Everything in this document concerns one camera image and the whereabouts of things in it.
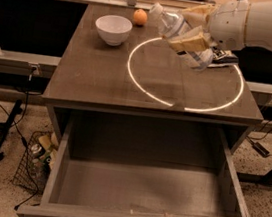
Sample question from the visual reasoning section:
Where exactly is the black metal stand leg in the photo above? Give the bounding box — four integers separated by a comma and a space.
0, 99, 23, 161

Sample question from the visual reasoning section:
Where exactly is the orange fruit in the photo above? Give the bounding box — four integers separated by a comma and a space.
132, 9, 148, 26

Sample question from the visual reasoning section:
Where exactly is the black wire basket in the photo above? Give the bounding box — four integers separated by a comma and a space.
12, 131, 58, 194

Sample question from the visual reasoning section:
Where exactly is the dark blue chip bag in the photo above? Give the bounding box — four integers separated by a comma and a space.
209, 47, 239, 68

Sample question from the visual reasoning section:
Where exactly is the white ceramic bowl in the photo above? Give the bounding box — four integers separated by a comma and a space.
95, 15, 133, 46

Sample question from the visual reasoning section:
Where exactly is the black floor cable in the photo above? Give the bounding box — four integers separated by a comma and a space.
0, 60, 60, 215

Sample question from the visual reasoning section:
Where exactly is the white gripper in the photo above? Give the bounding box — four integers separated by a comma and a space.
167, 0, 250, 53

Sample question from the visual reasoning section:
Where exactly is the open grey top drawer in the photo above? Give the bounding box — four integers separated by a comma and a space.
17, 111, 250, 217

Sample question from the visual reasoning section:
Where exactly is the blue plastic water bottle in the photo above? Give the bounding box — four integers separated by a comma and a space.
149, 2, 213, 71

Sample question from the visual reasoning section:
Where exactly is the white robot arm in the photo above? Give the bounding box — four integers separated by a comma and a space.
169, 0, 272, 52

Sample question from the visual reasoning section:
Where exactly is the black power adapter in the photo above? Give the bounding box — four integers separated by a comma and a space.
252, 142, 270, 158

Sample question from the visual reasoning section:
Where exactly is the metal can in basket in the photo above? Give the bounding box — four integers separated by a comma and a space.
30, 144, 44, 158

